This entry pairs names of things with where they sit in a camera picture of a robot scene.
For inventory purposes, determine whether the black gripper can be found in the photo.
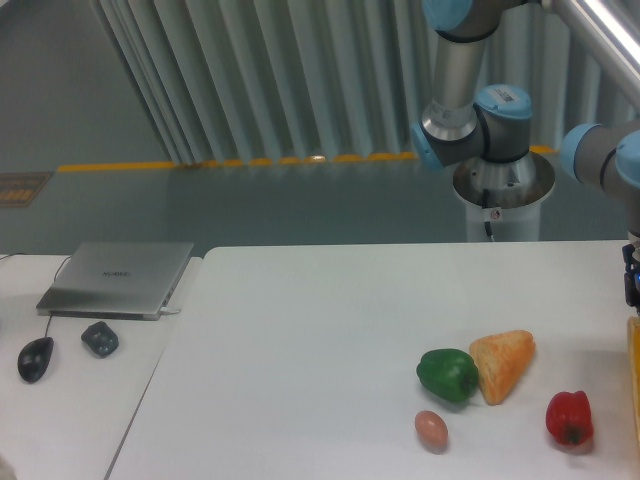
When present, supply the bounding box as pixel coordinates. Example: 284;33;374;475
622;244;640;312

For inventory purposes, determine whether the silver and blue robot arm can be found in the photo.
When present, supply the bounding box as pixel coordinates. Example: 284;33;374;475
411;1;639;308

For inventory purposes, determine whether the red bell pepper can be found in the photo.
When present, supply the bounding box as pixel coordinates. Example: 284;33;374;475
545;390;594;447

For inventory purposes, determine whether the green bell pepper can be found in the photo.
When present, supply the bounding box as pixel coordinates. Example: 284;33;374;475
416;348;479;403

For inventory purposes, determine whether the orange basket edge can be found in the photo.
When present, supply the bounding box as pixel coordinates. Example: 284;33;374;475
627;316;640;440

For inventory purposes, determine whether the triangular orange bread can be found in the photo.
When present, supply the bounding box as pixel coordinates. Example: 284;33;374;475
469;330;536;406

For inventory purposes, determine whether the brown egg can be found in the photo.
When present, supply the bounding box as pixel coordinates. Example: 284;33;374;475
414;410;448;448

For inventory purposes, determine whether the pleated grey curtain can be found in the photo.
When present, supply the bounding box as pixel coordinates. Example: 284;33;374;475
89;0;640;165

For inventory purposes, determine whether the silver closed laptop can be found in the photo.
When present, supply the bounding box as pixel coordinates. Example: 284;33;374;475
36;242;193;320

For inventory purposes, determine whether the black power adapter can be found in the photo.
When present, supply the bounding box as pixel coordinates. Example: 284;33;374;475
81;321;119;359

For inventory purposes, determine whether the black computer mouse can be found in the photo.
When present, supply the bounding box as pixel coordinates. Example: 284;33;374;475
17;336;55;384

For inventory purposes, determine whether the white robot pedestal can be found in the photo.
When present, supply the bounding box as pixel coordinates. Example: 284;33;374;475
453;153;555;242

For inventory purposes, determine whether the black mouse cable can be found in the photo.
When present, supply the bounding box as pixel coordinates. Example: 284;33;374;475
44;255;74;339

